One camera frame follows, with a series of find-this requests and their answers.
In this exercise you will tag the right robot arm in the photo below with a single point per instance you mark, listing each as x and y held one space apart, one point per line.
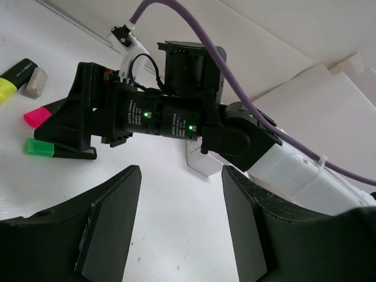
190 109

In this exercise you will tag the long grey eraser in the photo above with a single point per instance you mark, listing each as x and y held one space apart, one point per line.
37 82

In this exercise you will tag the green cap highlighter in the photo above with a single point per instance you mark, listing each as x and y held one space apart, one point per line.
39 148

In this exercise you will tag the pink cap highlighter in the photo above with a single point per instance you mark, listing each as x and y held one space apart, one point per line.
36 117

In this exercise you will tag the yellow cap highlighter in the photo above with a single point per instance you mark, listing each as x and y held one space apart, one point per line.
15 77

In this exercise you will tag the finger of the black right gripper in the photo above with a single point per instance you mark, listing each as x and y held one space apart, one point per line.
69 138
53 107

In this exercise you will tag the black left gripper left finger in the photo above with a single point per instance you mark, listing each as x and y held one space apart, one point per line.
86 238

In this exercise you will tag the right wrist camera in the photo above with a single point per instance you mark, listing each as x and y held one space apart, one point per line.
124 42

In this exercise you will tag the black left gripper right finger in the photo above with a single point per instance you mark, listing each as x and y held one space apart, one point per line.
276 240

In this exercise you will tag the white divided organizer tray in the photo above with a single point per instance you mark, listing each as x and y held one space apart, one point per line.
208 164

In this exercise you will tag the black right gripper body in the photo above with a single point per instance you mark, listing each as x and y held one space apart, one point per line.
99 104

